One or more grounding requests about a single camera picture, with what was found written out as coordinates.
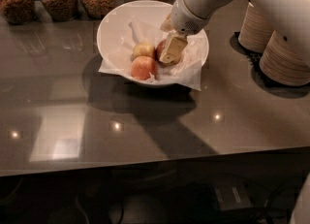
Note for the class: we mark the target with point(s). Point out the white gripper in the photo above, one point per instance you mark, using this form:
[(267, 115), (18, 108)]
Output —
[(184, 19)]

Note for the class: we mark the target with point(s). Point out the red-yellow apple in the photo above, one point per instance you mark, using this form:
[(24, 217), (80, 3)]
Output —
[(159, 50)]

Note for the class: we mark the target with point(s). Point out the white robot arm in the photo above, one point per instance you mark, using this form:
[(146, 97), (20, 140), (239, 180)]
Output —
[(290, 18)]

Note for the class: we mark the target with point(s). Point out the yellow apple back left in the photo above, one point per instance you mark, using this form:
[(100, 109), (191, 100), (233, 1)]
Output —
[(144, 49)]

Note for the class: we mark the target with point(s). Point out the white bowl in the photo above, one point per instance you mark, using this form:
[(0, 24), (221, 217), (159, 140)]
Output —
[(116, 40)]

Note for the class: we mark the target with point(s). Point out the red apple front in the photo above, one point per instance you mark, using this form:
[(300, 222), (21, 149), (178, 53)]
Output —
[(144, 68)]

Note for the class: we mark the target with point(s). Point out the white paper napkin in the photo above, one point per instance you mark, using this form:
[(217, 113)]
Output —
[(193, 69)]

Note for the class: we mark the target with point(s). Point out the rear stack paper bowls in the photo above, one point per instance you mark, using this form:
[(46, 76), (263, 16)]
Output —
[(255, 30)]

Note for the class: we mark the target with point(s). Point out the black tray mat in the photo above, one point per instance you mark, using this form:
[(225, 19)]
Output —
[(256, 73)]

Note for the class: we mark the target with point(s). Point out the glass jar far left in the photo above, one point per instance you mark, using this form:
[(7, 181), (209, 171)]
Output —
[(17, 11)]

